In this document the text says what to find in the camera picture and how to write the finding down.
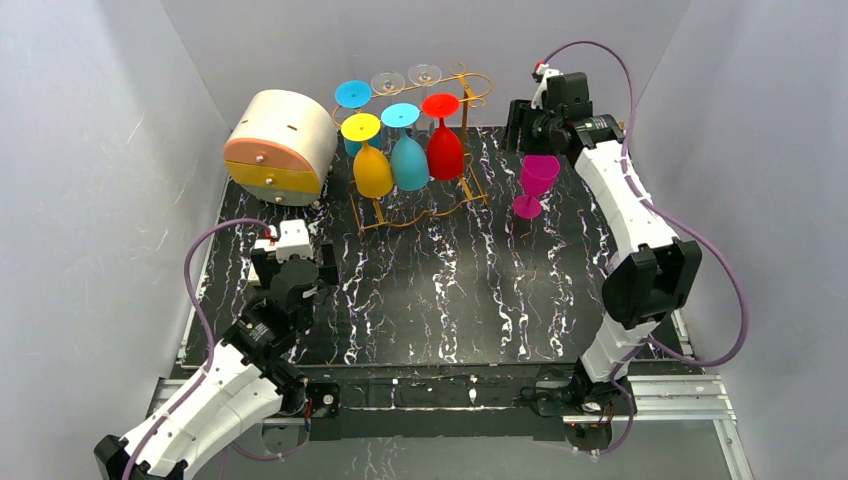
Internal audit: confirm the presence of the magenta wine glass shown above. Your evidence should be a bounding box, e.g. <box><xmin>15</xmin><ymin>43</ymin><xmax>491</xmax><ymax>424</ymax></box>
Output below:
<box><xmin>512</xmin><ymin>154</ymin><xmax>561</xmax><ymax>219</ymax></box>

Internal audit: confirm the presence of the red wine glass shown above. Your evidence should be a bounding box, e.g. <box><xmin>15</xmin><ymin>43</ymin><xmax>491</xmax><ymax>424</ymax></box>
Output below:
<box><xmin>421</xmin><ymin>93</ymin><xmax>464</xmax><ymax>181</ymax></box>

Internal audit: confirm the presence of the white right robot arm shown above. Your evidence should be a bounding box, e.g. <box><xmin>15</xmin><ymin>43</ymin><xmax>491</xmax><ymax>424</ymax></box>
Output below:
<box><xmin>504</xmin><ymin>64</ymin><xmax>702</xmax><ymax>416</ymax></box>

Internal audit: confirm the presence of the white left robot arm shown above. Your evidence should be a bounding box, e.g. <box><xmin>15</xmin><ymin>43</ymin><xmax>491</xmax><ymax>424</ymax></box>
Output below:
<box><xmin>94</xmin><ymin>243</ymin><xmax>339</xmax><ymax>479</ymax></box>

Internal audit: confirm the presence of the light blue wine glass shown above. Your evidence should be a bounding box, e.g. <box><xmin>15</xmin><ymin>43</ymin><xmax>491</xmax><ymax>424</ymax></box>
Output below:
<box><xmin>380</xmin><ymin>103</ymin><xmax>430</xmax><ymax>191</ymax></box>

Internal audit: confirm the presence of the clear wine glass right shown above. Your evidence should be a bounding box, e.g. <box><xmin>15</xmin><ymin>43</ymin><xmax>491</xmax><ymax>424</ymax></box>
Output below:
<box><xmin>407</xmin><ymin>64</ymin><xmax>442</xmax><ymax>87</ymax></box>

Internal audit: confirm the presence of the clear wine glass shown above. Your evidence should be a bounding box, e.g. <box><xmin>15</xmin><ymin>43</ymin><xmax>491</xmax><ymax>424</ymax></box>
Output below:
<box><xmin>407</xmin><ymin>64</ymin><xmax>442</xmax><ymax>87</ymax></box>
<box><xmin>370</xmin><ymin>71</ymin><xmax>406</xmax><ymax>96</ymax></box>

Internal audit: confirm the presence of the yellow wine glass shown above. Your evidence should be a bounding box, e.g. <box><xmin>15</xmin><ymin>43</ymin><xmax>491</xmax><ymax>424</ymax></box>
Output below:
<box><xmin>341</xmin><ymin>113</ymin><xmax>394</xmax><ymax>199</ymax></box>

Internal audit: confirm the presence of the clear wine glass left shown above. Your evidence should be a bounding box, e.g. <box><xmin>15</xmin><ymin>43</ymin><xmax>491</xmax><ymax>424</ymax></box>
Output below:
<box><xmin>370</xmin><ymin>71</ymin><xmax>406</xmax><ymax>96</ymax></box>

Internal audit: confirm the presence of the rear blue wine glass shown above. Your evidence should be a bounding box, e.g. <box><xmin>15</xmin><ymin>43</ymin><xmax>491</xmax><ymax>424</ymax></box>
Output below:
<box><xmin>334</xmin><ymin>80</ymin><xmax>383</xmax><ymax>157</ymax></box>

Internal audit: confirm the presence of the small white card box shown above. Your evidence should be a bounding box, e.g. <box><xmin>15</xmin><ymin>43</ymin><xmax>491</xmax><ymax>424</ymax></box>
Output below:
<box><xmin>247</xmin><ymin>265</ymin><xmax>262</xmax><ymax>287</ymax></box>

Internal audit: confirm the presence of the round drawer storage box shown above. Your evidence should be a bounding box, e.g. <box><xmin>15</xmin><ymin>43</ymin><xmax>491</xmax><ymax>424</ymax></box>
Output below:
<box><xmin>223</xmin><ymin>89</ymin><xmax>338</xmax><ymax>207</ymax></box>

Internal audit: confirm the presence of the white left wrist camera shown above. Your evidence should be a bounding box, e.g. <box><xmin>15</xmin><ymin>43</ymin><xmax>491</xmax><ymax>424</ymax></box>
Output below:
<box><xmin>253</xmin><ymin>219</ymin><xmax>315</xmax><ymax>264</ymax></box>

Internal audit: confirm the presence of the gold wire glass rack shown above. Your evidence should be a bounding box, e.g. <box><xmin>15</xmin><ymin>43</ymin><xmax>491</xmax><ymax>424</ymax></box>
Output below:
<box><xmin>335</xmin><ymin>62</ymin><xmax>493</xmax><ymax>233</ymax></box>

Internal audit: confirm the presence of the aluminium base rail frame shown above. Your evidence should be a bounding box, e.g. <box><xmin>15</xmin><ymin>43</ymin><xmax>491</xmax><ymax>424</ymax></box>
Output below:
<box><xmin>142</xmin><ymin>122</ymin><xmax>757</xmax><ymax>480</ymax></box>

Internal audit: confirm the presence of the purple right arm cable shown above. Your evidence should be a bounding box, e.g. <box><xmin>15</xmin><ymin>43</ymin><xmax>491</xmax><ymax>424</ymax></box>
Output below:
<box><xmin>539</xmin><ymin>40</ymin><xmax>751</xmax><ymax>458</ymax></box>

